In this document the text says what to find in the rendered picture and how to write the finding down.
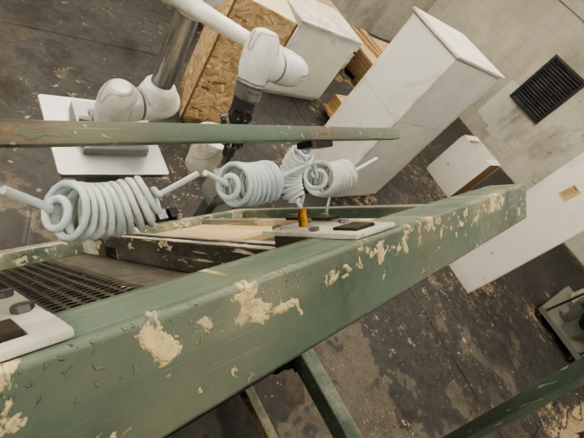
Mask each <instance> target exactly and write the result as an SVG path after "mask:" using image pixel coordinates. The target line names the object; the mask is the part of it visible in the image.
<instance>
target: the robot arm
mask: <svg viewBox="0 0 584 438"><path fill-rule="evenodd" d="M163 1H164V2H166V3H168V4H169V5H172V6H174V7H176V10H175V13H174V16H173V17H172V20H171V23H170V26H169V30H168V32H167V35H166V37H165V40H164V43H163V46H162V49H161V52H160V55H159V57H158V60H157V62H156V67H155V69H154V72H153V75H149V76H147V77H146V78H145V79H144V80H143V82H142V83H141V84H140V85H139V87H135V86H134V85H133V84H131V83H130V82H128V81H126V80H123V79H120V78H114V79H110V80H109V81H108V82H106V83H105V84H104V85H103V86H102V88H101V89H100V90H99V92H98V95H97V98H96V102H95V107H94V109H88V114H89V115H88V116H79V117H78V118H79V119H78V121H99V122H138V121H152V120H160V119H165V118H168V117H171V116H173V115H174V114H175V113H176V112H177V111H178V110H179V109H180V104H181V100H180V97H179V95H178V93H177V91H176V86H175V85H174V82H175V80H176V77H177V75H178V72H179V70H180V68H181V66H182V63H183V59H184V58H185V56H186V53H187V51H188V48H189V45H190V43H191V41H192V38H193V36H194V34H195V32H196V28H197V25H198V24H199V22H200V23H202V24H204V25H206V26H207V27H209V28H211V29H212V30H214V31H216V32H217V33H219V34H221V35H223V36H224V37H227V38H228V39H229V40H231V41H233V42H235V43H237V44H239V45H241V46H242V47H243V50H242V54H241V57H240V61H239V65H238V75H237V78H236V84H235V87H234V89H233V93H234V94H235V95H234V97H233V100H232V104H231V107H230V110H229V111H228V114H225V115H223V114H221V115H220V119H221V124H227V121H228V119H229V121H230V124H250V125H256V124H255V123H254V122H253V121H252V115H253V113H254V110H255V107H256V103H259V102H260V99H261V96H262V92H263V90H264V86H265V84H266V83H274V84H276V85H280V86H284V87H295V86H298V85H301V84H302V83H303V82H304V80H305V79H306V77H307V75H308V73H309V69H308V65H307V64H306V62H305V61H304V60H303V59H302V58H301V57H300V56H298V55H297V54H296V53H295V52H294V51H291V50H289V49H287V48H285V47H283V46H281V45H280V44H279V37H278V35H277V34H276V33H275V32H273V31H271V30H268V29H265V28H254V29H253V30H252V31H251V32H249V31H248V30H246V29H244V28H243V27H242V26H240V25H239V24H237V23H235V22H234V21H232V20H230V19H229V18H227V17H226V16H224V15H223V14H222V13H220V12H218V11H217V10H215V9H216V8H218V7H219V6H221V5H222V4H223V2H224V0H163ZM230 144H231V146H230ZM222 145H223V146H224V147H223V150H222V155H223V157H222V162H221V164H222V166H224V165H225V164H226V163H228V162H229V161H230V158H231V157H233V156H234V154H235V151H236V150H237V149H241V148H242V146H243V145H244V143H222Z"/></svg>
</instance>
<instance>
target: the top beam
mask: <svg viewBox="0 0 584 438"><path fill-rule="evenodd" d="M525 218H527V206H526V185H525V184H523V183H522V184H506V185H490V186H487V187H483V188H480V189H475V190H472V191H469V192H466V193H463V194H459V195H457V196H451V197H449V198H445V199H442V200H439V201H436V202H431V203H428V204H424V205H422V206H418V207H415V208H412V209H407V210H403V211H401V212H398V213H394V214H392V215H388V216H384V217H380V218H377V219H374V220H371V221H369V222H394V223H395V226H394V227H393V228H391V229H386V230H383V231H381V232H379V233H376V234H373V235H371V236H366V237H363V238H361V239H358V240H351V239H329V238H314V237H312V238H309V239H306V240H303V241H299V242H294V243H291V244H288V245H285V246H282V247H279V248H276V249H271V250H268V251H264V252H262V253H258V254H255V255H250V256H247V257H243V258H241V259H238V260H234V261H232V262H226V263H223V264H220V265H217V266H214V267H211V268H207V269H203V270H199V271H196V272H193V273H190V274H187V275H182V276H178V277H176V278H173V279H169V280H167V281H163V282H158V283H155V284H152V285H149V286H146V287H142V288H139V289H134V290H131V291H128V292H125V293H122V294H119V295H113V296H111V297H108V298H104V299H102V300H98V301H95V302H90V303H87V304H84V305H81V306H77V307H74V308H72V309H66V310H63V311H60V312H57V313H54V314H52V315H55V316H56V317H58V318H59V319H61V320H63V321H64V322H66V323H67V324H68V325H70V326H71V327H72V328H73V329H74V333H75V334H74V337H72V338H70V339H68V340H65V341H62V342H58V343H55V344H52V345H49V346H47V347H44V348H40V349H38V350H35V351H32V352H29V353H27V354H24V355H20V356H17V357H14V358H12V359H9V360H7V361H4V362H0V438H164V437H165V436H167V435H169V434H171V433H173V432H174V431H176V430H178V429H179V428H181V427H182V426H184V425H185V424H187V423H189V422H190V421H193V420H194V419H195V418H197V417H198V416H200V415H202V414H204V413H206V412H207V411H209V410H211V409H212V408H213V407H215V406H217V405H218V404H220V403H222V402H224V401H226V400H227V399H229V398H230V397H231V396H233V395H235V394H237V393H239V392H240V391H242V390H243V389H245V388H246V387H248V386H250V385H251V384H253V383H255V382H257V381H259V380H260V379H262V378H263V377H264V376H266V375H268V374H270V373H271V372H273V371H275V370H276V369H278V368H280V367H281V366H283V365H284V364H286V363H288V362H290V361H292V360H293V359H295V358H296V357H297V356H299V355H301V354H303V353H304V352H306V351H308V350H309V349H311V348H313V347H314V346H316V345H317V344H319V343H321V342H323V341H324V340H326V339H328V338H329V337H330V336H332V335H334V334H336V333H337V332H339V331H341V330H342V329H345V328H346V327H347V326H349V325H350V324H352V323H353V322H356V321H357V320H359V319H361V318H362V317H364V316H365V315H367V314H369V313H370V312H372V311H374V310H375V309H378V308H379V307H380V306H381V305H383V304H385V303H386V302H389V301H390V300H392V299H394V298H395V297H397V296H398V295H400V294H402V293H403V292H405V291H407V290H408V289H410V288H412V287H414V286H415V285H416V284H418V283H419V282H422V281H423V280H425V279H427V278H428V277H430V276H431V275H433V274H435V273H436V272H438V271H439V270H441V269H443V268H445V267H447V266H448V265H449V264H451V263H452V262H455V261H456V260H458V259H460V258H461V257H463V256H465V255H466V254H467V253H469V252H471V251H472V250H474V249H476V248H478V247H480V246H481V245H482V244H484V243H485V242H488V241H489V240H491V239H493V238H494V237H496V236H497V235H499V234H500V233H502V232H504V231H505V230H507V229H509V228H511V227H513V226H514V225H515V224H517V223H518V222H521V221H522V220H524V219H525Z"/></svg>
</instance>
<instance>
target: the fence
mask: <svg viewBox="0 0 584 438"><path fill-rule="evenodd" d="M339 219H341V218H338V219H335V220H331V221H311V222H338V220H339ZM361 219H377V218H348V221H349V222H368V221H357V220H361ZM297 222H298V221H287V220H286V218H209V219H204V220H202V224H207V225H246V226H275V225H281V226H285V225H289V224H293V223H297Z"/></svg>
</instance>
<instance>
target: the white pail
mask: <svg viewBox="0 0 584 438"><path fill-rule="evenodd" d="M190 146H191V147H189V153H188V154H187V157H186V159H185V165H186V167H187V169H188V170H189V171H190V172H191V173H194V172H195V171H197V172H198V174H199V176H200V177H206V176H204V175H203V174H202V173H203V171H204V170H207V171H209V172H210V171H211V169H215V168H218V166H219V164H220V163H221V161H222V157H223V155H222V150H223V147H224V146H223V145H222V144H221V143H212V144H192V145H191V144H190Z"/></svg>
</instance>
